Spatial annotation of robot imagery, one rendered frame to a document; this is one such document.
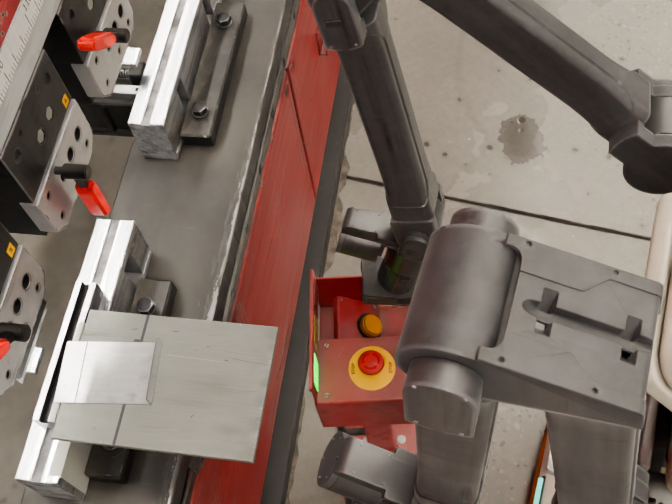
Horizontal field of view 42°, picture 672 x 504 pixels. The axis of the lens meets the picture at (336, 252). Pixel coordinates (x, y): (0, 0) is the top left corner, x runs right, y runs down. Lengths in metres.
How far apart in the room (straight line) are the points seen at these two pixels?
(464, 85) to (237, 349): 1.65
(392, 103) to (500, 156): 1.53
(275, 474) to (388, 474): 1.24
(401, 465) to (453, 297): 0.42
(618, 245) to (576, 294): 1.91
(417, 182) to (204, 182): 0.48
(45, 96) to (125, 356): 0.36
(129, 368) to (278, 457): 0.97
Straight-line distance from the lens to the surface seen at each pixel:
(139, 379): 1.16
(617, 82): 0.95
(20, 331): 0.93
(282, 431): 2.10
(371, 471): 0.84
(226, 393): 1.12
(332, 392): 1.33
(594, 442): 0.55
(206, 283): 1.34
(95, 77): 1.14
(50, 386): 1.20
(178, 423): 1.12
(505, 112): 2.58
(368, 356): 1.32
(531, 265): 0.46
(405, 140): 1.01
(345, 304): 1.43
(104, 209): 1.09
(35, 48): 1.02
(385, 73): 0.95
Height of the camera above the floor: 2.03
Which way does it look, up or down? 60 degrees down
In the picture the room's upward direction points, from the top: 11 degrees counter-clockwise
